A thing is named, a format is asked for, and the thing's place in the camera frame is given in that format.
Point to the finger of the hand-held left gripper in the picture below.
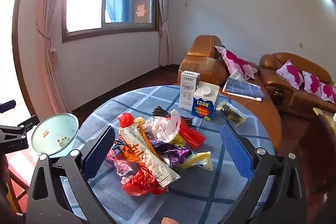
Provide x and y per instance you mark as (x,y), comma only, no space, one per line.
(13,137)
(6,106)

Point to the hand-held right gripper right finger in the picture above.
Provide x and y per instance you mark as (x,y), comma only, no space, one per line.
(236,153)

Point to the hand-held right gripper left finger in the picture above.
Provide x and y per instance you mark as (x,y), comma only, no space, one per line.
(99,150)

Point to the light blue cartoon basin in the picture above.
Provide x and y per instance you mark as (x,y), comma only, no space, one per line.
(52,132)

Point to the red plastic bag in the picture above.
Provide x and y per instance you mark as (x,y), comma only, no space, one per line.
(126,120)

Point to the cream long sachet wrapper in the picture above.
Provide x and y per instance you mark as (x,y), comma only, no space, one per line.
(147,158)

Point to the purple foil wrapper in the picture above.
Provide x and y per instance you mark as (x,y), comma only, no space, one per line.
(173,153)

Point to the clear plastic bag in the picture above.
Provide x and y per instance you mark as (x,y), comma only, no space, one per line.
(165,127)

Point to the black ribbed sheet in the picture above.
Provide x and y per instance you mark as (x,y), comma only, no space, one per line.
(160,111)

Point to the person's right hand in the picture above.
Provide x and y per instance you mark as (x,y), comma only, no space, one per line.
(170,220)

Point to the orange snack wrapper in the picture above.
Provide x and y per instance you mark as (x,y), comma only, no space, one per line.
(126,150)

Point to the pink silver foil wrapper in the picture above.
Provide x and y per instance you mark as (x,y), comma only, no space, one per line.
(120,167)

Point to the clear seaweed snack packet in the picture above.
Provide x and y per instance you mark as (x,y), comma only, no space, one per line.
(231,112)

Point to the red ribbed sheet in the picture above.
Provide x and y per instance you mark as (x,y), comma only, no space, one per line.
(190,134)

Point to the wooden chair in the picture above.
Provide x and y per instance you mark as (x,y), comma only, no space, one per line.
(15,187)

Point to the red crinkled wrapper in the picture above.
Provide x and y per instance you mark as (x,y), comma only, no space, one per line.
(141,186)

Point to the blue and white carton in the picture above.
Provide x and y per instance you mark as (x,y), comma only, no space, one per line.
(203,106)

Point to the blue plaid folded cloth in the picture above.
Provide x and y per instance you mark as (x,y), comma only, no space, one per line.
(244,88)

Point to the blue plaid tablecloth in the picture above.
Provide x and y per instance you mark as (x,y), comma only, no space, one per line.
(183,200)

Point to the white milk carton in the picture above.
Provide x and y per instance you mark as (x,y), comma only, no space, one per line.
(187,94)

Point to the wooden coffee table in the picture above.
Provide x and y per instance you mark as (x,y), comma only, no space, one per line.
(320,148)

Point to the orange leather sofa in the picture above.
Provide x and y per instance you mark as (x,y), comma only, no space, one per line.
(281,77)

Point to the pink floral white pillow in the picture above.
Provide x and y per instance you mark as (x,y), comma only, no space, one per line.
(236,62)
(312,83)
(290,74)
(328,92)

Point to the pink curtain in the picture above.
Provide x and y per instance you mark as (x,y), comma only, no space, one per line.
(164,3)
(56,29)

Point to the orange leather armchair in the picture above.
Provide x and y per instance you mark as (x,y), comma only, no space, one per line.
(202,61)

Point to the red paper window decoration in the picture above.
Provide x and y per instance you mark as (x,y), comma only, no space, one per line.
(140,11)

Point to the wooden door frame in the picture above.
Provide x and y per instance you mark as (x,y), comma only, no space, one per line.
(19,43)

